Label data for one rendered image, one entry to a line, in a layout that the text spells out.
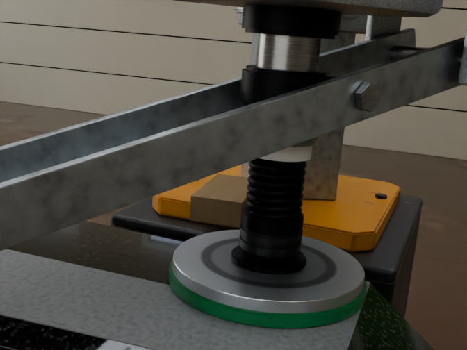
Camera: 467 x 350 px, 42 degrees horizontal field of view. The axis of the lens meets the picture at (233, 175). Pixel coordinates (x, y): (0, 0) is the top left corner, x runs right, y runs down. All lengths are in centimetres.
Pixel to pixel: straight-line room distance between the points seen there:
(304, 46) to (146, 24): 678
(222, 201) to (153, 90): 626
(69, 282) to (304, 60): 34
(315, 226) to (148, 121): 64
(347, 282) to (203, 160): 21
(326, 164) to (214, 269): 76
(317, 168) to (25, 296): 86
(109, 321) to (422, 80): 40
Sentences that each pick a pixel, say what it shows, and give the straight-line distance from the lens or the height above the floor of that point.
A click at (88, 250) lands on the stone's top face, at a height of 87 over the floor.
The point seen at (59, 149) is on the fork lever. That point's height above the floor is 102.
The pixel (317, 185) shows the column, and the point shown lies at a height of 81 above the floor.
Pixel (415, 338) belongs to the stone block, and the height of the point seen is 83.
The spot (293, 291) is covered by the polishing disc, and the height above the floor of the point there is 89.
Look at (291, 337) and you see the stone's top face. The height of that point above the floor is 87.
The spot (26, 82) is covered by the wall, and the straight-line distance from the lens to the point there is 824.
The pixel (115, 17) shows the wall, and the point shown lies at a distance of 756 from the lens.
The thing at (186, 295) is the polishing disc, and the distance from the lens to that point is 64.
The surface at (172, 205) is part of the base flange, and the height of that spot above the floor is 77.
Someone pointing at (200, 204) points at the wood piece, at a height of 82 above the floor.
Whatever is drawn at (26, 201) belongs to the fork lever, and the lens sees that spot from 50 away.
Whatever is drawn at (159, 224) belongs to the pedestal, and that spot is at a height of 74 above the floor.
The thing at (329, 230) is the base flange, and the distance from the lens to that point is 121.
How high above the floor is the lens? 114
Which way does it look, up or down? 13 degrees down
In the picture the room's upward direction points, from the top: 4 degrees clockwise
